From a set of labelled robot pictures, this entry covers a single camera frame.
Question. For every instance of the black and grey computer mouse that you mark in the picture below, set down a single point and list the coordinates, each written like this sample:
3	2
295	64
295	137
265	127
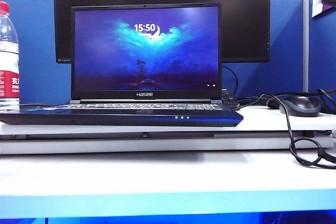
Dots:
300	106

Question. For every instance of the water bottle with red label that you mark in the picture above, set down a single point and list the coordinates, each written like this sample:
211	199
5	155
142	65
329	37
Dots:
9	51

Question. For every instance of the wide blue partition panel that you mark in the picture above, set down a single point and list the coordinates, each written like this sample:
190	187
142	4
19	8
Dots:
34	51

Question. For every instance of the black desktop keyboard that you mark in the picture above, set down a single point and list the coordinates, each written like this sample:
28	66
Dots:
229	99

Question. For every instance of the grey metal partition post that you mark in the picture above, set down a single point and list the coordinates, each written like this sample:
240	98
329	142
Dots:
306	51

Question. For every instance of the black laptop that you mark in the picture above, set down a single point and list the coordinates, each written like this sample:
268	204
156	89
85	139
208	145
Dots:
144	58

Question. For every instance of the white and purple poster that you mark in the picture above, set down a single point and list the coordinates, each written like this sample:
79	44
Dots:
317	6

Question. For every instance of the black ASUS monitor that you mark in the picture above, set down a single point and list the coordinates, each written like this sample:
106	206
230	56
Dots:
244	11

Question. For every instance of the white raised desk platform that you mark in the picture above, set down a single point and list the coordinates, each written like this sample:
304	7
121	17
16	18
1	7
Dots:
262	121

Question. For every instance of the narrow blue partition panel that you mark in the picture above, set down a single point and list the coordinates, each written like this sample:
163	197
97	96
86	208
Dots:
323	56

